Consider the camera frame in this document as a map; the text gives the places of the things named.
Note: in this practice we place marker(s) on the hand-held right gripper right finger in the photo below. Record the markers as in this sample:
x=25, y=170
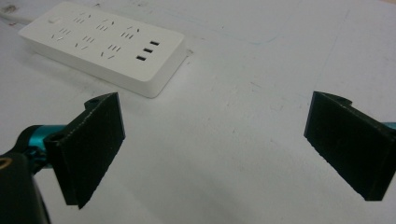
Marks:
x=351, y=143

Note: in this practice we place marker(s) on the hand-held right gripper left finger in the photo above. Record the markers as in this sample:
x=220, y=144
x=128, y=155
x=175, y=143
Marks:
x=90, y=146

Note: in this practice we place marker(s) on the white power strip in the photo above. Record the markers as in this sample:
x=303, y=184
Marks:
x=106, y=46

